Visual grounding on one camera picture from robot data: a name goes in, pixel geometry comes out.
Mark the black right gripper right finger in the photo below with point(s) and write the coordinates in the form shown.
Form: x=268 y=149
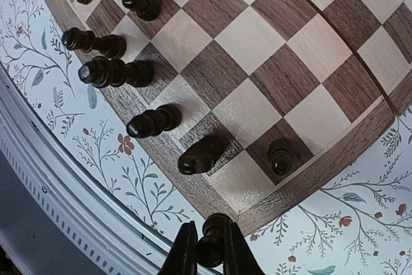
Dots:
x=238 y=258

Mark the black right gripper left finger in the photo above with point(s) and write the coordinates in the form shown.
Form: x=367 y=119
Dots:
x=181 y=259

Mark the dark rook chess piece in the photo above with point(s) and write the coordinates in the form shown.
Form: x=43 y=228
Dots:
x=210 y=249

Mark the dark knight chess piece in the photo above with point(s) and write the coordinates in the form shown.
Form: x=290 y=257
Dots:
x=202 y=156

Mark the wooden chess board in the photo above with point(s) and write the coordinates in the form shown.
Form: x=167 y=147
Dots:
x=329 y=76

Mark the floral patterned table cloth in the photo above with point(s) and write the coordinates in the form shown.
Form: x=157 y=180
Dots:
x=358 y=222

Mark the front aluminium rail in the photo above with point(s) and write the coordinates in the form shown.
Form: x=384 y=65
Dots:
x=78 y=205

